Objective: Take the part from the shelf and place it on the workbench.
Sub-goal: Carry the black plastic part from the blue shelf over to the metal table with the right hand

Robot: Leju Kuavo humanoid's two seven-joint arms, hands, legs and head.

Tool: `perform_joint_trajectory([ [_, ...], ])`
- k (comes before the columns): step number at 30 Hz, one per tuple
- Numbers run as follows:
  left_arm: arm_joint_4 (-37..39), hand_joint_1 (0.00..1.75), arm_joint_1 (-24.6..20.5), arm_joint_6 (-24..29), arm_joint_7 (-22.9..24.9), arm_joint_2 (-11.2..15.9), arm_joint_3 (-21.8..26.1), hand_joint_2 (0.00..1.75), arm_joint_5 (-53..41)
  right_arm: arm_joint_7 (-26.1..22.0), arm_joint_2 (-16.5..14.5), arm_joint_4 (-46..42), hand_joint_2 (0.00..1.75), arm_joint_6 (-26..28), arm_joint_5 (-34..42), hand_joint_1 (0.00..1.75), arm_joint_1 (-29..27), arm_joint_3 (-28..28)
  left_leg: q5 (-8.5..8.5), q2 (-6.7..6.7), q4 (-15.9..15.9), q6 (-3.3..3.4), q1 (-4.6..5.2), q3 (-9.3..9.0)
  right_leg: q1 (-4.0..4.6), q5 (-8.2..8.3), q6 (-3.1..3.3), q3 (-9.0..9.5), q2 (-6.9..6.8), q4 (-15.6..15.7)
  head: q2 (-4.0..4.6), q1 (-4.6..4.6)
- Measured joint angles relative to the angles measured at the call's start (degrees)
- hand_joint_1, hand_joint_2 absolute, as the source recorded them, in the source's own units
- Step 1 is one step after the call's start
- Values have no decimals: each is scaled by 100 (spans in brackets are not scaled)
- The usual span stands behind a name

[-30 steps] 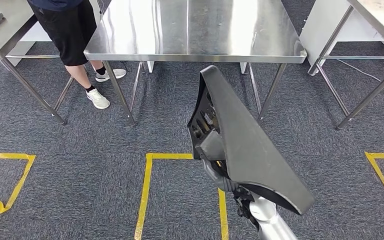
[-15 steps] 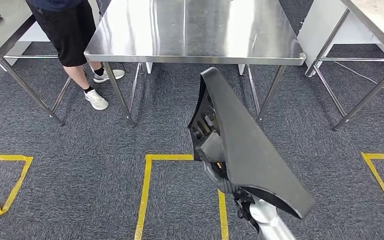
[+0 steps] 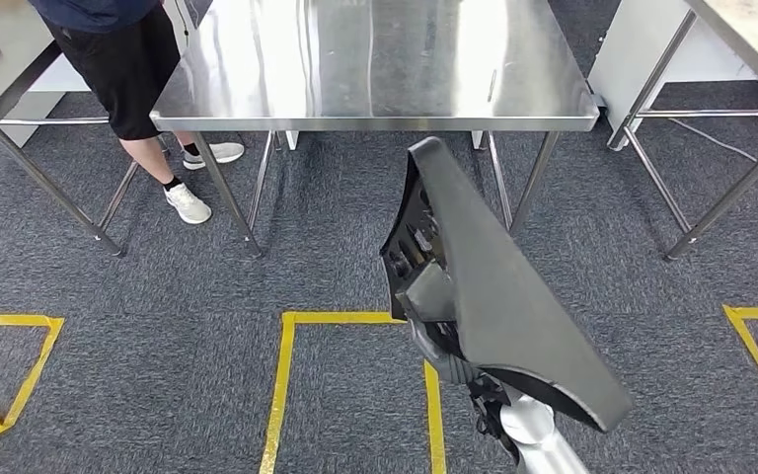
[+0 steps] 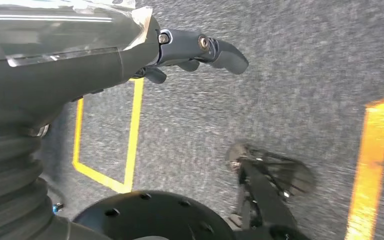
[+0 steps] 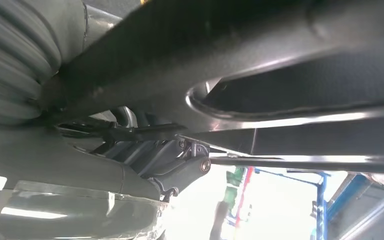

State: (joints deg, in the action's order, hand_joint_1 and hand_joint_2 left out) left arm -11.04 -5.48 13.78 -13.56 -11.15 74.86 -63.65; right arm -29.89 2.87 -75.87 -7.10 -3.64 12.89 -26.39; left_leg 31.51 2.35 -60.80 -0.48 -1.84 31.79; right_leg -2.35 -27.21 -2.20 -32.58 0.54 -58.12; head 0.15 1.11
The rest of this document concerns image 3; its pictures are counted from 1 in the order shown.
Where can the black plastic mounting plate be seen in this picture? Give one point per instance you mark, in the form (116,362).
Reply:
(503,307)

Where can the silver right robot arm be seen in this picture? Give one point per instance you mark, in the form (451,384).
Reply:
(536,432)

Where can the stainless steel workbench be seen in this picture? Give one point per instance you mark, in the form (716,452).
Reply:
(353,59)

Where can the person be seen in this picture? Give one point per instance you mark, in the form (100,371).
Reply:
(124,78)

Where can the yellow tape square crumpled corner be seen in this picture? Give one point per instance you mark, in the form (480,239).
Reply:
(6,320)

